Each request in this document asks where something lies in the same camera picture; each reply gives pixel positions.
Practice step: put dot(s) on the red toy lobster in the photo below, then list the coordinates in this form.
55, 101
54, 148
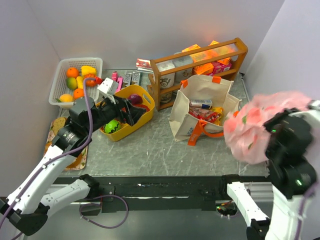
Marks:
143, 107

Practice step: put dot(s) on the orange toy tangerine bottom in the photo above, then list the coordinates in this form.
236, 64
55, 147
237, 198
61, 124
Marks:
78, 93

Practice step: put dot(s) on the toy bread slice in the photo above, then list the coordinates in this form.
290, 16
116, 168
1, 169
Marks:
57, 124

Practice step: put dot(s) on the pink box on shelf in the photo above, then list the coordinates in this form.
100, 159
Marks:
219, 67

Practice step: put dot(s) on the pink plastic grocery bag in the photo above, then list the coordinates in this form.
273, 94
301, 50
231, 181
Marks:
245, 133

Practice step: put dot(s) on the orange yellow snack bag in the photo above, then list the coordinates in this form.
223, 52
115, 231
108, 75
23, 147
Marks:
218, 114

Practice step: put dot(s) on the small orange toy pumpkin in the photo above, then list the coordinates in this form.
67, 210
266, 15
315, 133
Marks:
92, 80

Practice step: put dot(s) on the orange toy tangerine top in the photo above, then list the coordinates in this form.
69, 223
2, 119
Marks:
72, 72

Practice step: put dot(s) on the red snack bag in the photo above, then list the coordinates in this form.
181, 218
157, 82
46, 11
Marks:
202, 114

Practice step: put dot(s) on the white cup on shelf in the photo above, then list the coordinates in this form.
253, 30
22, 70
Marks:
167, 81

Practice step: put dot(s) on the silver blue drink can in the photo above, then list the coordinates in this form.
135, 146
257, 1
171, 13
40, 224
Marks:
201, 103

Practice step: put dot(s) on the floral serving tray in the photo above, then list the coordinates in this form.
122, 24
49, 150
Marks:
78, 163

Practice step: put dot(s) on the red silver foil packet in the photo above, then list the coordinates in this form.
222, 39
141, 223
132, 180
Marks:
144, 66

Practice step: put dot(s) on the green toy watermelon ball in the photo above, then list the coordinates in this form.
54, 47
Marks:
112, 127

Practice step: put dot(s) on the orange box on shelf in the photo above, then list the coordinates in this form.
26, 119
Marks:
205, 69

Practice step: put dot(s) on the toy mango green yellow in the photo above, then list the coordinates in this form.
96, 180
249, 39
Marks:
71, 83

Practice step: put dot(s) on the yellow plastic tub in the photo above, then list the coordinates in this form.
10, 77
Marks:
126, 129

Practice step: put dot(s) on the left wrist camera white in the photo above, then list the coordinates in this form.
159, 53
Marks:
108, 88

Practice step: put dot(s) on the yellow toy pepper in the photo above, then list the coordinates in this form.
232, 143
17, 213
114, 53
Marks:
88, 70

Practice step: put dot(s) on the pink candy box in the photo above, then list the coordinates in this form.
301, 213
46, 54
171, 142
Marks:
115, 77

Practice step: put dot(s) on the white plastic fruit basket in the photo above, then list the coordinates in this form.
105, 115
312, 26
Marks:
59, 85

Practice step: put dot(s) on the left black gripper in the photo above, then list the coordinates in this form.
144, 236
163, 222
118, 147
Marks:
119, 108

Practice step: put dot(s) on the floral canvas tote bag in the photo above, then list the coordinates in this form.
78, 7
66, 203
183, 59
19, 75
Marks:
183, 125

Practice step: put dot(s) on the yellow toy banana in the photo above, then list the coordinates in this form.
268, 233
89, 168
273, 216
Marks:
80, 81

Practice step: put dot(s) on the silver chocolate bar box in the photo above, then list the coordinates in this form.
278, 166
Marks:
131, 78

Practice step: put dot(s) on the orange toy tangerine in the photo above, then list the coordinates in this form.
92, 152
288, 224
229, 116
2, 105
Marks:
72, 72
78, 93

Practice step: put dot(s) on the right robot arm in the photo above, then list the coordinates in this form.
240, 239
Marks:
293, 178

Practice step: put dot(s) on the wooden shelf rack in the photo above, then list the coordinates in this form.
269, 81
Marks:
232, 51

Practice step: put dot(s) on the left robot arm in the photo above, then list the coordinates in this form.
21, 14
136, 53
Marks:
29, 206

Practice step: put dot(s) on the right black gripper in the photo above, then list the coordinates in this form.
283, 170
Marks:
271, 125

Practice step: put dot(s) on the purple toy onion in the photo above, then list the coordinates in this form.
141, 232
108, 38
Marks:
135, 99

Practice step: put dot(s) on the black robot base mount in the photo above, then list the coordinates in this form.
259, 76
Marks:
149, 193

